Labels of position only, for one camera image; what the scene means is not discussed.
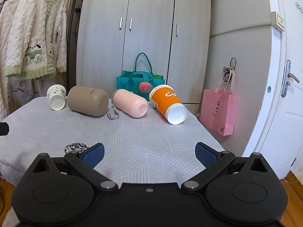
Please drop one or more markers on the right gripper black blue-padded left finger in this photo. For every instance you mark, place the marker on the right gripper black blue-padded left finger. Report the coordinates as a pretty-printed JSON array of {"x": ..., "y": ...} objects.
[{"x": 84, "y": 163}]

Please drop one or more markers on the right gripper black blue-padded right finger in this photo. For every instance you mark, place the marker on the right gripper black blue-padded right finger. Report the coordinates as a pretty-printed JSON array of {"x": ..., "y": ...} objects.
[{"x": 214, "y": 162}]

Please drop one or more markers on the tan brown tumbler cup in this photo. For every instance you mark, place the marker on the tan brown tumbler cup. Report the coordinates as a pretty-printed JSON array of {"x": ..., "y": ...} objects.
[{"x": 88, "y": 101}]

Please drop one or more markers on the white leaf-print paper cup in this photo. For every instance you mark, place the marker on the white leaf-print paper cup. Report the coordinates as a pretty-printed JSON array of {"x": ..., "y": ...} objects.
[{"x": 56, "y": 95}]

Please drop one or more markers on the pink tumbler cup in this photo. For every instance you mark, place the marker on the pink tumbler cup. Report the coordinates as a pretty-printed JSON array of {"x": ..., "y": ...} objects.
[{"x": 130, "y": 103}]

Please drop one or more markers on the orange white paper cup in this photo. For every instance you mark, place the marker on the orange white paper cup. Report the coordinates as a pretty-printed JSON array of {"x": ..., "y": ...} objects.
[{"x": 164, "y": 98}]

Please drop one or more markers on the black white patterned coaster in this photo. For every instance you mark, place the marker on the black white patterned coaster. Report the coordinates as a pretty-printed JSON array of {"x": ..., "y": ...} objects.
[{"x": 76, "y": 147}]

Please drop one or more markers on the pink paper shopping bag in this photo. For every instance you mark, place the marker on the pink paper shopping bag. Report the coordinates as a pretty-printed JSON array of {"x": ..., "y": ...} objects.
[{"x": 218, "y": 105}]

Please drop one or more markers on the grey metal carabiner clip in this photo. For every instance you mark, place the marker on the grey metal carabiner clip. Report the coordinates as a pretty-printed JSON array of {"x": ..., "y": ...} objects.
[{"x": 113, "y": 113}]

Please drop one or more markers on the grey patterned tablecloth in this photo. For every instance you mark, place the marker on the grey patterned tablecloth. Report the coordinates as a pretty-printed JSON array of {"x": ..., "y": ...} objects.
[{"x": 145, "y": 150}]

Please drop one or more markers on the white door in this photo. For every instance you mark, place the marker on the white door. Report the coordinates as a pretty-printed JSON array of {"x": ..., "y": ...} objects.
[{"x": 277, "y": 134}]

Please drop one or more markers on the black left gripper tip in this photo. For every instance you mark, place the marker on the black left gripper tip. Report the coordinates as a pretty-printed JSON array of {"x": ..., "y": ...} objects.
[{"x": 4, "y": 129}]

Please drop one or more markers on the teal felt tote bag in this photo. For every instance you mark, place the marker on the teal felt tote bag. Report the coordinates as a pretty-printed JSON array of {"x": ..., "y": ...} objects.
[{"x": 140, "y": 83}]

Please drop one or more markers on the white green fleece robe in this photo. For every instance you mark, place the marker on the white green fleece robe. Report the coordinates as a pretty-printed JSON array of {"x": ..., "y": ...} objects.
[{"x": 37, "y": 44}]

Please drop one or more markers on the grey wooden wardrobe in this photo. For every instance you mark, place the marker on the grey wooden wardrobe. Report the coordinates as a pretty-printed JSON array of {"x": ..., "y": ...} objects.
[{"x": 169, "y": 37}]

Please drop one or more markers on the white fleece garment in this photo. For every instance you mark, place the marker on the white fleece garment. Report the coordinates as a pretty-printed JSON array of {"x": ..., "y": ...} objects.
[{"x": 7, "y": 15}]

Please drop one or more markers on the silver door handle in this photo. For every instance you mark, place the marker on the silver door handle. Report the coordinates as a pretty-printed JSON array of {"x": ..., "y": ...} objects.
[{"x": 286, "y": 78}]

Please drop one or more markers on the beige wall switch box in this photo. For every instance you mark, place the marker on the beige wall switch box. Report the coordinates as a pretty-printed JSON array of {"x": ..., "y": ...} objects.
[{"x": 277, "y": 21}]

